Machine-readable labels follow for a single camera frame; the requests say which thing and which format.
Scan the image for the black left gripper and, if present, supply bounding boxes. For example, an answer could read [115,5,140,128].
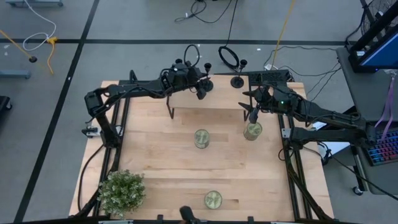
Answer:
[167,63,211,101]

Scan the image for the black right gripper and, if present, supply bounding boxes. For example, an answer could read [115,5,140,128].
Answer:
[238,85,282,124]

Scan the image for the glass jar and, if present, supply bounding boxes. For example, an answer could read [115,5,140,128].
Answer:
[243,121,263,141]
[193,129,210,149]
[203,190,223,210]

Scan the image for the wooden riser shelf black legs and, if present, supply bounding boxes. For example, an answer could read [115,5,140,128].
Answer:
[165,74,253,122]

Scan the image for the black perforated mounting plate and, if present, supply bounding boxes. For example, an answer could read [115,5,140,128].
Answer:
[214,70,295,85]

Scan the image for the white paper sheet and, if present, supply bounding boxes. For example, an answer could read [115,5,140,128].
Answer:
[310,121,351,156]

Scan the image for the grey side desk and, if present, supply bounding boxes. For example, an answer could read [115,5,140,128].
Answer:
[335,46,398,196]

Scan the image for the black rounded object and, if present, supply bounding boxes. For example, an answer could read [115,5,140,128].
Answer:
[179,205,200,224]

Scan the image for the green artificial potted plant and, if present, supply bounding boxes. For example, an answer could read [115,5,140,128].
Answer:
[97,169,147,219]

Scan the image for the black monitor blue screen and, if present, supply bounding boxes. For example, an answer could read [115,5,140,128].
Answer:
[348,0,398,74]

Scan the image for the rainbow backlit keyboard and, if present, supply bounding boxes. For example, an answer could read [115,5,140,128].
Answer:
[366,129,398,167]

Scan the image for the yellow pole black foot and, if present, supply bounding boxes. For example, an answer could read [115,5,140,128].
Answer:
[0,29,38,63]

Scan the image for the grey floor base bar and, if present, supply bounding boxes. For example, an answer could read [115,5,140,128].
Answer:
[0,70,32,79]
[5,0,64,7]

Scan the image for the black floor object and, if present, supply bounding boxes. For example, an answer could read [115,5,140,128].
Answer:
[0,95,13,112]

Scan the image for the black coiled floor cable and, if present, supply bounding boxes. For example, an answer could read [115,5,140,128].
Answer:
[218,0,241,72]

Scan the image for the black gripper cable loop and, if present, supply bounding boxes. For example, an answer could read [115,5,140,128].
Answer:
[183,44,201,67]

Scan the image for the thin black floor cable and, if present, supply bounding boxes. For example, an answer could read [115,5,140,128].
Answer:
[174,0,233,24]

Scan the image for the long yellow floor cable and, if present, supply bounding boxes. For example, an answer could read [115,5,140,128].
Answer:
[270,0,297,70]

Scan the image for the black aluminium table frame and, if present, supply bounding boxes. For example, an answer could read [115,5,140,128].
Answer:
[74,70,335,224]

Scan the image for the purple ribbon lanyard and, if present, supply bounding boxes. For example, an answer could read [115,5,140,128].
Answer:
[374,70,397,141]

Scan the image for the black desk power cable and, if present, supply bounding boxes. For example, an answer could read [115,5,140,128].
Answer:
[323,149,398,202]

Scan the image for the short yellow strap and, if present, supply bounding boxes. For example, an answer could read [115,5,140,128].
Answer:
[45,36,59,75]

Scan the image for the white floor cable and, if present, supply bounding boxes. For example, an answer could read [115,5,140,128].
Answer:
[22,0,57,52]

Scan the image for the black wire fan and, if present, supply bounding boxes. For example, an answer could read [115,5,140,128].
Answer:
[360,0,398,37]

